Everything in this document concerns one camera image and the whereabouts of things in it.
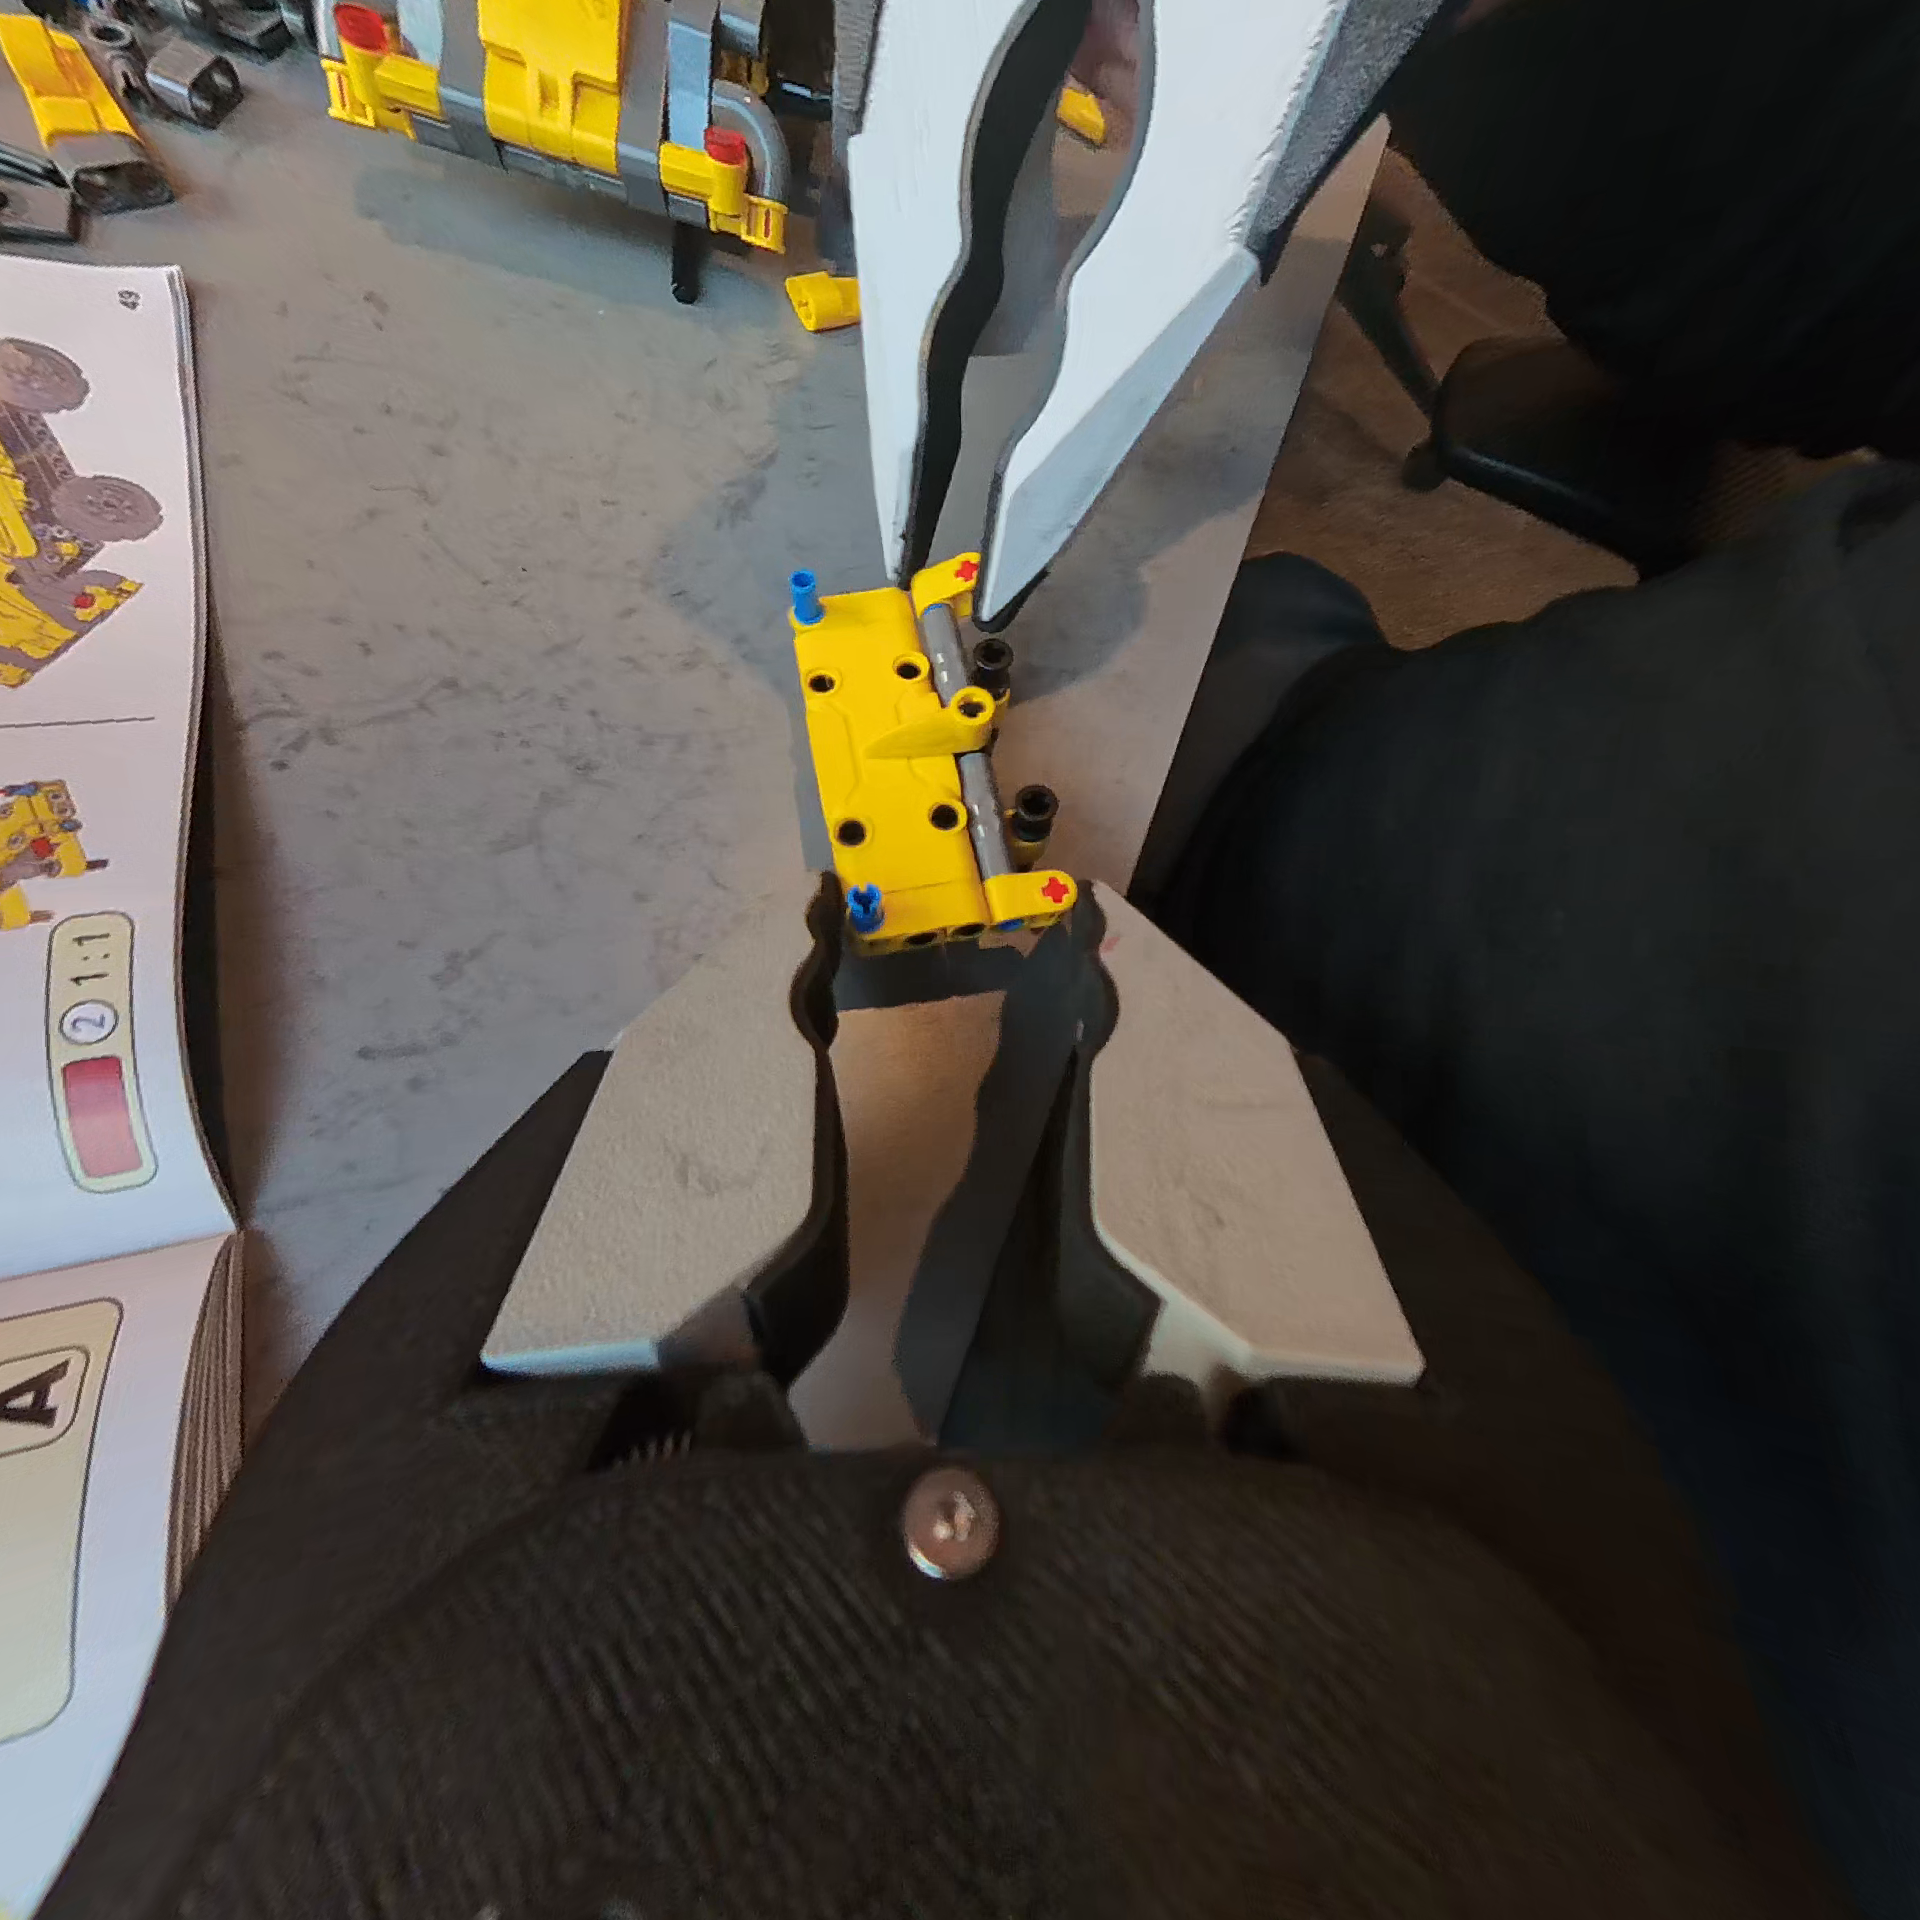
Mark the yellow brick vehicle model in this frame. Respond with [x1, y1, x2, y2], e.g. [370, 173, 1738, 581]
[323, 0, 835, 303]

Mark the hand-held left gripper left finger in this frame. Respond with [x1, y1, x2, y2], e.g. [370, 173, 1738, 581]
[481, 873, 848, 1442]

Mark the instruction booklet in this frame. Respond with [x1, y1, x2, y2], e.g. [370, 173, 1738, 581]
[0, 257, 244, 1877]

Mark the person's dark clothing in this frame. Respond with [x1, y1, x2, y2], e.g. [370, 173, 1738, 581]
[1126, 450, 1920, 1920]

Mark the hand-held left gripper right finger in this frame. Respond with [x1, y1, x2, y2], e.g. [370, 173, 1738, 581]
[903, 883, 1426, 1449]

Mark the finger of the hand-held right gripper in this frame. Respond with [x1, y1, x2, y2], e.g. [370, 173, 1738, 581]
[843, 0, 1088, 590]
[977, 0, 1353, 634]

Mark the small yellow brick assembly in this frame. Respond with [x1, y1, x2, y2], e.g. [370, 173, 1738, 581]
[787, 552, 1082, 960]

